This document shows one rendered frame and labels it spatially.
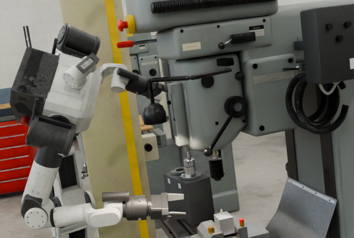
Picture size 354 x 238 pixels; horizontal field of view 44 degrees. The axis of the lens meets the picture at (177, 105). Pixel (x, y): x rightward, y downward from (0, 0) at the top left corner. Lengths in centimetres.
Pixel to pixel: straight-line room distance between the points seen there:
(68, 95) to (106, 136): 160
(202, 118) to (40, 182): 60
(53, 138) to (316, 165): 94
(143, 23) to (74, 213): 72
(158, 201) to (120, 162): 166
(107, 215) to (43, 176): 26
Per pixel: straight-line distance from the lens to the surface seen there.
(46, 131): 155
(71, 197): 201
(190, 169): 190
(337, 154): 160
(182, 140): 149
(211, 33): 139
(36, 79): 166
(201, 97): 141
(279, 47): 151
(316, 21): 127
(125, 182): 331
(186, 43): 136
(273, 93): 149
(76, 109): 162
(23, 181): 608
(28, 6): 1049
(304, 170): 179
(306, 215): 176
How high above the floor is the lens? 168
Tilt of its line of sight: 8 degrees down
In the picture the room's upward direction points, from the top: 8 degrees counter-clockwise
